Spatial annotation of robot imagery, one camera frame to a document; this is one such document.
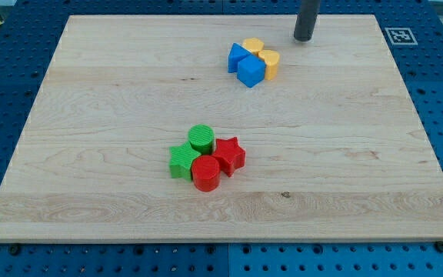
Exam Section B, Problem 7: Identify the blue cube block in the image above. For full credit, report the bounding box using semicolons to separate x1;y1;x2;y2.
237;55;266;88

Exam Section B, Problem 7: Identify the green star block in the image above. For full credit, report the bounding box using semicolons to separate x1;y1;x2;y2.
168;142;201;182

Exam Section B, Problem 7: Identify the white fiducial marker tag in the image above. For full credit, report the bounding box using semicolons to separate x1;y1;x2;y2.
385;27;418;45

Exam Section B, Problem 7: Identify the yellow hexagon block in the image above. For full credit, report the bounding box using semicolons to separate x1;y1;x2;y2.
242;37;265;56

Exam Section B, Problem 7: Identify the blue triangle block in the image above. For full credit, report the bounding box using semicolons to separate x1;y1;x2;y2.
228;43;251;73

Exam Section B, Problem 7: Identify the red cylinder block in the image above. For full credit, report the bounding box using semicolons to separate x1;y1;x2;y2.
192;155;221;192

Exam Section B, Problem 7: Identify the light wooden board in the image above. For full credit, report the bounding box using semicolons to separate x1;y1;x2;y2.
0;15;443;243

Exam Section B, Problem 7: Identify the yellow heart block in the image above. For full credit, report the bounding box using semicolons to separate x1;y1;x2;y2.
258;50;280;80

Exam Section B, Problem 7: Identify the red star block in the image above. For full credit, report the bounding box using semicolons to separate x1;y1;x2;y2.
212;137;246;177

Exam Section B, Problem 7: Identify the green cylinder block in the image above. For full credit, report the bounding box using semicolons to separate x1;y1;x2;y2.
188;124;215;155

